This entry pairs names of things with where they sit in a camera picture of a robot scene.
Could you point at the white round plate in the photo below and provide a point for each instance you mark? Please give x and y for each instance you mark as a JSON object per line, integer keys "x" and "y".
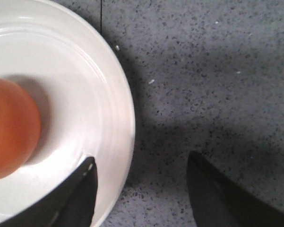
{"x": 83, "y": 97}

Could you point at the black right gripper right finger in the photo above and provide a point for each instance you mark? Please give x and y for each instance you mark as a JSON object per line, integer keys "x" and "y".
{"x": 217, "y": 201}

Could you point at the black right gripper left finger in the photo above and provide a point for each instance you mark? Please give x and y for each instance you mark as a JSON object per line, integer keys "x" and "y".
{"x": 70, "y": 204}

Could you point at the orange fruit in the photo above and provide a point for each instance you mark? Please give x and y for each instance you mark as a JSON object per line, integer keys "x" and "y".
{"x": 20, "y": 127}

